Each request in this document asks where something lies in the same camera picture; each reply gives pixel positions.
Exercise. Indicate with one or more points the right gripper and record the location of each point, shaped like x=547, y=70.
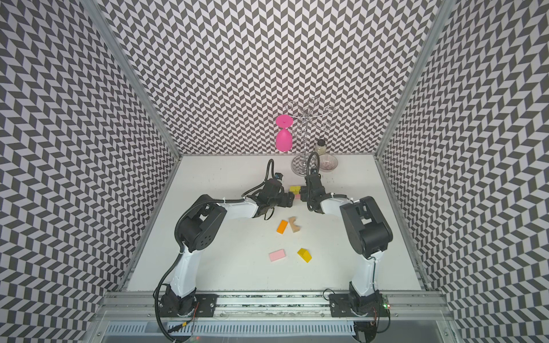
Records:
x=307, y=193

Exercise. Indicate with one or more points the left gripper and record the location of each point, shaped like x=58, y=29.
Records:
x=289, y=199

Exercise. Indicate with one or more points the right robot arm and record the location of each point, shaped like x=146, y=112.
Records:
x=367, y=231

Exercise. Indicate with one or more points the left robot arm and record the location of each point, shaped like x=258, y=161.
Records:
x=197, y=228

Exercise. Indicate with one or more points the orange block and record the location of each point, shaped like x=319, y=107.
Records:
x=282, y=227

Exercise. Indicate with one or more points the natural wood arch block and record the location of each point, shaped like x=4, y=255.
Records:
x=294, y=227

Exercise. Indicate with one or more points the yellow wedge block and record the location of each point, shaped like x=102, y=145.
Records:
x=305, y=255

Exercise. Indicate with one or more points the pink striped bowl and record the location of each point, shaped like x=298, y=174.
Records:
x=328, y=163

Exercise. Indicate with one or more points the spice jar black lid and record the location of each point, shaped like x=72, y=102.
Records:
x=321, y=147

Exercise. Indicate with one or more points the pink plastic wine glass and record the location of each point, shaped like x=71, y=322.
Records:
x=284, y=138

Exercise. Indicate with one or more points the chrome glass holder stand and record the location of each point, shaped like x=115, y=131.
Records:
x=305, y=114

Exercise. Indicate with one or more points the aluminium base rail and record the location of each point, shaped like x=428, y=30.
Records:
x=315, y=316

